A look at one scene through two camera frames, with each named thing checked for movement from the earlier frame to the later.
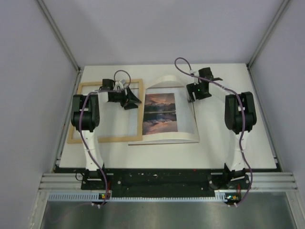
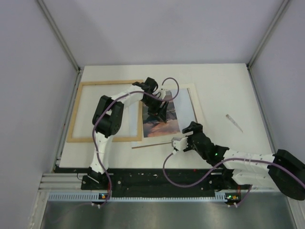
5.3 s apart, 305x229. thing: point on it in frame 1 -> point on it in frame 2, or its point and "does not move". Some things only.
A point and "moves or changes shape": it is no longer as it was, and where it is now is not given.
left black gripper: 128,105 -> 154,112
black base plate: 163,183 does not move
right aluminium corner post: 282,7 does not move
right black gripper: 191,88 -> 196,128
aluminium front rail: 285,181 does not move
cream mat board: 187,129 moves or changes shape
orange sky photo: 159,114 does not move
